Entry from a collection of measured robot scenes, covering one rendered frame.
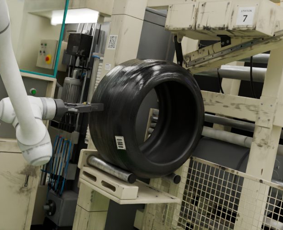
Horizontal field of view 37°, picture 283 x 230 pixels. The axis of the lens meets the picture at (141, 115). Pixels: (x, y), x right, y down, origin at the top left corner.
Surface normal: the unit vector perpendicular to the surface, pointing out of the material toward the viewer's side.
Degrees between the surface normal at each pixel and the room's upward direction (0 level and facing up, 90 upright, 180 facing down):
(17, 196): 90
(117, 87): 66
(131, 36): 90
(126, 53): 90
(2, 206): 91
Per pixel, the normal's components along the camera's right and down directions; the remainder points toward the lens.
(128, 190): 0.62, 0.16
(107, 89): -0.65, -0.44
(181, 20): -0.77, -0.11
